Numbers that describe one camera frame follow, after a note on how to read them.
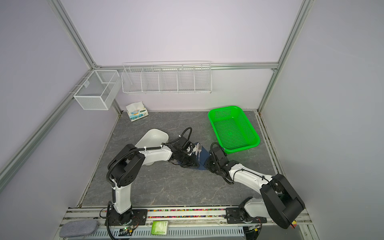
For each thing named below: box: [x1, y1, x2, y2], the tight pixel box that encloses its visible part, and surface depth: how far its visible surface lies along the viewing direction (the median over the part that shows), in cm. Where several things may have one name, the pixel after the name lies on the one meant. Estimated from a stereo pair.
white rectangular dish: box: [134, 129, 173, 166], surface depth 101 cm
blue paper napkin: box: [199, 145, 210, 170], surface depth 96 cm
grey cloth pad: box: [59, 219, 99, 238], surface depth 70 cm
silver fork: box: [198, 142, 202, 158], surface depth 101 cm
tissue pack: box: [125, 101, 149, 122], surface depth 115 cm
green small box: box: [150, 220, 168, 236], surface depth 71 cm
